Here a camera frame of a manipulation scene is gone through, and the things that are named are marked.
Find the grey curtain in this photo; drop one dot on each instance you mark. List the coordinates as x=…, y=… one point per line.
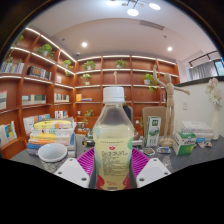
x=201, y=70

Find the recessed ceiling lights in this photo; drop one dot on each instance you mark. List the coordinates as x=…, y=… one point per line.
x=84, y=44

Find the wooden shelf unit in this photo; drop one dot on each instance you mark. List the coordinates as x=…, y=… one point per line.
x=36, y=96

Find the brown chair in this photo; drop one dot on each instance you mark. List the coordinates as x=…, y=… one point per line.
x=155, y=111

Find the window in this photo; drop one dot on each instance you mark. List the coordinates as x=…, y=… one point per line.
x=219, y=68

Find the white mug with grey triangles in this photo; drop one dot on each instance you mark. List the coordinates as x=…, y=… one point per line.
x=52, y=156

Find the ceiling air vent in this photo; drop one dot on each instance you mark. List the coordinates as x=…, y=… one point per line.
x=151, y=25

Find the stack of dark books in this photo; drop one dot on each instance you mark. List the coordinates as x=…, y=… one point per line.
x=88, y=140

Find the branched ceiling lamp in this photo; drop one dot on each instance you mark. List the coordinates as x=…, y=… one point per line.
x=132, y=12

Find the green and white box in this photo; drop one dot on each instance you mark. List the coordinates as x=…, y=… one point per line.
x=184, y=143

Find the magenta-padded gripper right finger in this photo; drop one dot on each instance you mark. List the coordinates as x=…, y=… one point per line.
x=154, y=171

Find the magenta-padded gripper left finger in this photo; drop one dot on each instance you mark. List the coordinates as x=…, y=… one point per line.
x=71, y=172

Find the white vase with pale flowers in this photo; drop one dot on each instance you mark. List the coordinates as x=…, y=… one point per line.
x=217, y=120

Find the wooden artist mannequin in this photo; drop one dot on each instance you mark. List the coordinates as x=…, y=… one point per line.
x=170, y=100

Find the black track light rail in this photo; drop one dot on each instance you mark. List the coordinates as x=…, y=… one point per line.
x=203, y=56

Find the stack of colourful books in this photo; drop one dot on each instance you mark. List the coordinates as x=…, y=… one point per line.
x=53, y=133

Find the clear bottle with pale drink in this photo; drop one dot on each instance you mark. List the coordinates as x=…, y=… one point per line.
x=113, y=143

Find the dark office chair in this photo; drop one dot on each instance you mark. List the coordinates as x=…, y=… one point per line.
x=128, y=113

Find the tall green and white carton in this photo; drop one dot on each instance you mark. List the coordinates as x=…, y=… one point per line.
x=153, y=131

